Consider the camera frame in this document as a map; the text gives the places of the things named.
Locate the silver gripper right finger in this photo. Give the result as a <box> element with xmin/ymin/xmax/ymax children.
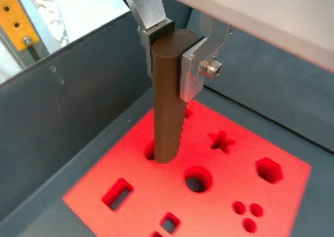
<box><xmin>180</xmin><ymin>14</ymin><xmax>235</xmax><ymax>102</ymax></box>

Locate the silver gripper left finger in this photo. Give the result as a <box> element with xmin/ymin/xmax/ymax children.
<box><xmin>125</xmin><ymin>0</ymin><xmax>175</xmax><ymax>76</ymax></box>

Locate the brown oval rod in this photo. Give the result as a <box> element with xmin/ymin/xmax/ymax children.
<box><xmin>150</xmin><ymin>30</ymin><xmax>197</xmax><ymax>164</ymax></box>

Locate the red foam shape board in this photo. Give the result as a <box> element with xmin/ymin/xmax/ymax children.
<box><xmin>62</xmin><ymin>101</ymin><xmax>309</xmax><ymax>237</ymax></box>

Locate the yellow perforated metal bracket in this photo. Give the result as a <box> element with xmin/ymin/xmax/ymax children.
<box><xmin>0</xmin><ymin>0</ymin><xmax>38</xmax><ymax>52</ymax></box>

